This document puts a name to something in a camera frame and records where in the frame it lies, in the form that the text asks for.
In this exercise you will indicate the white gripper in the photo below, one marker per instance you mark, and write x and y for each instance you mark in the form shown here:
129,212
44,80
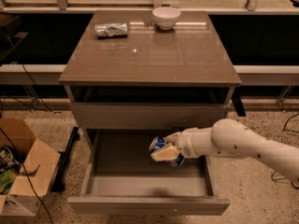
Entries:
186,143

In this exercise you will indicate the white bowl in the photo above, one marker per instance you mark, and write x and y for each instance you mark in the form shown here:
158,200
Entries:
165,17

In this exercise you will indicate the closed top drawer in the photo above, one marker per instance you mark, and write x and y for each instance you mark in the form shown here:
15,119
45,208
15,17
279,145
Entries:
146,117

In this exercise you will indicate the green snack bag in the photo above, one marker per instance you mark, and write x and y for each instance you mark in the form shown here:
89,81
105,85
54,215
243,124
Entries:
8,169

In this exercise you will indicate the crushed silver can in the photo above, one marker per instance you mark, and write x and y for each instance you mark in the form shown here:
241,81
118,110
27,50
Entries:
111,29

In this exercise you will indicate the black bar on floor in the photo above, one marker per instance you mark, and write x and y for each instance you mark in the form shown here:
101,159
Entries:
58,183

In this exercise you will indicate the grey drawer cabinet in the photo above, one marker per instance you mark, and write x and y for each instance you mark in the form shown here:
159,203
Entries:
186,65

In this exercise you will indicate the cardboard box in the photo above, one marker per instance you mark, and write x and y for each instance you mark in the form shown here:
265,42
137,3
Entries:
38,163

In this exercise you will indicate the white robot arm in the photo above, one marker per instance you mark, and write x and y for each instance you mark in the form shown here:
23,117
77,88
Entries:
227,138

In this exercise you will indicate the open middle drawer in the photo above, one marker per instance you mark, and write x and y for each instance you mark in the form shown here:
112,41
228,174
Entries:
122,179

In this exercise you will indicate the blue pepsi can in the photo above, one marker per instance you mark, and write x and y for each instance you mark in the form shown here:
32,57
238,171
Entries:
159,142

